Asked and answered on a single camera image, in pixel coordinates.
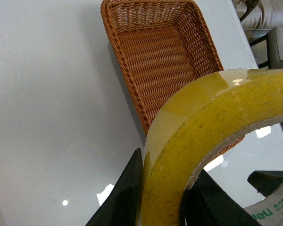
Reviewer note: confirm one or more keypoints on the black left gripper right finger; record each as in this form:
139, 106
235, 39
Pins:
209, 205

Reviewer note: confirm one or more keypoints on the brown wicker basket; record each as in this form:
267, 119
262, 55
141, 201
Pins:
160, 45

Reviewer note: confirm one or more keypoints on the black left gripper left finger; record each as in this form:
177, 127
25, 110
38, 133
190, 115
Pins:
121, 206

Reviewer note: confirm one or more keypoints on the clear packing tape roll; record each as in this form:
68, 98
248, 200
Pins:
194, 125

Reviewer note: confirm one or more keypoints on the grey chair right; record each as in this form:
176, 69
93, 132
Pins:
262, 21

